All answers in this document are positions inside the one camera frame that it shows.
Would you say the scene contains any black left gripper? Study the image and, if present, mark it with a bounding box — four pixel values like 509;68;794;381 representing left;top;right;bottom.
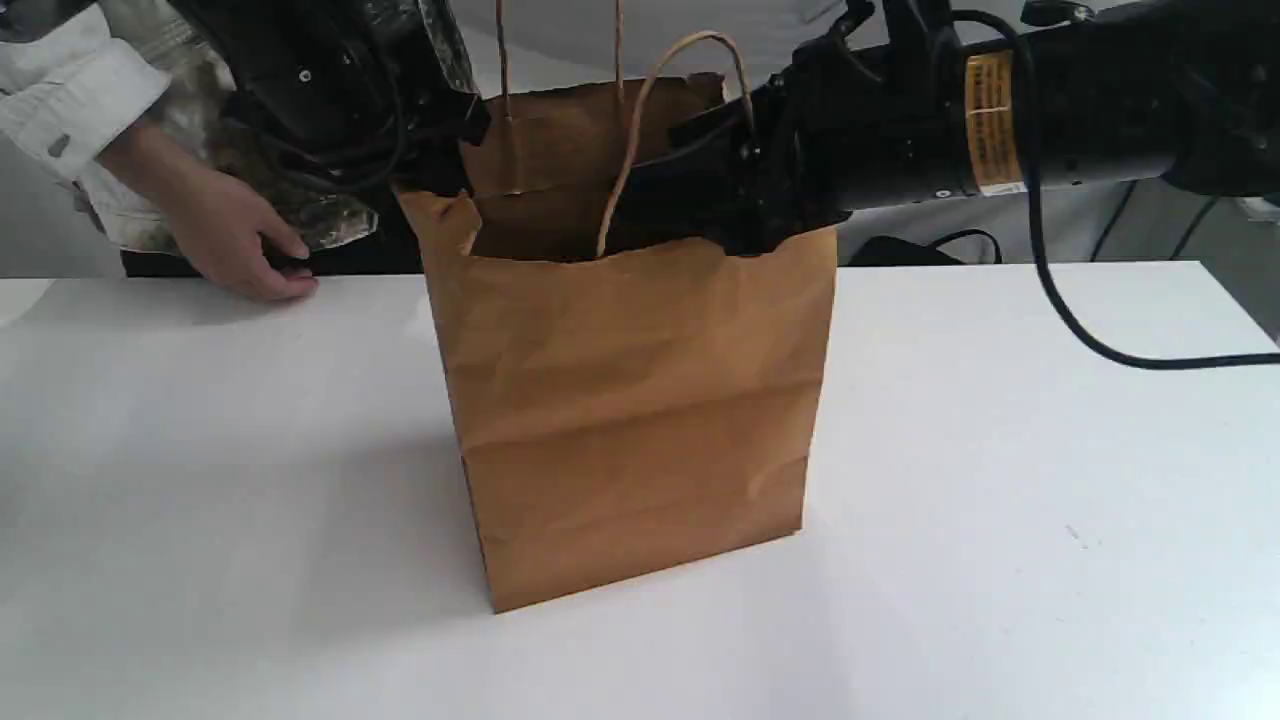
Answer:
396;88;492;197

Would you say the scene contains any person's torso patterned jacket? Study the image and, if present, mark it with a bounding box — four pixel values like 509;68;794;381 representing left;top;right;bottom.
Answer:
60;0;481;278

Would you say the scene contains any white backdrop cloth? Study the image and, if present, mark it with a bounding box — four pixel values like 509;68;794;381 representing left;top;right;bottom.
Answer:
0;0;1280;279

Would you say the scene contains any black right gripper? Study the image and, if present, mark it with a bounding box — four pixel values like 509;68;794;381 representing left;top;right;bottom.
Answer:
611;64;851;258

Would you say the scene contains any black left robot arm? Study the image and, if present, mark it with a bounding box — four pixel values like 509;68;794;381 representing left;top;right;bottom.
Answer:
174;1;492;197

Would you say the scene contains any grey equipment box right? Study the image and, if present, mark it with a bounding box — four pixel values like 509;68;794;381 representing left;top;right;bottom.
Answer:
1100;181;1280;341

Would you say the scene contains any person's right forearm white sleeve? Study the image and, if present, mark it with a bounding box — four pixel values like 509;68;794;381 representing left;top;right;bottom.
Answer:
0;0;191;196

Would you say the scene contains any brown paper bag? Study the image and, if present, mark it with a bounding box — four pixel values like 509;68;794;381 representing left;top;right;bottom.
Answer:
396;63;838;612

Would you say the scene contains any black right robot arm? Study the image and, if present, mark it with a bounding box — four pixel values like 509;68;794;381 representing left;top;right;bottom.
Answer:
613;1;1279;256

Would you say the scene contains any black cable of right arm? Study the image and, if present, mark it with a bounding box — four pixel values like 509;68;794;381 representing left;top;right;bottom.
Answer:
950;8;1280;372

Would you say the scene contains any person's right hand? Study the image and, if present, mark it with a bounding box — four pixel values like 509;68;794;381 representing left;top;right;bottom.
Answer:
156;163;317;304

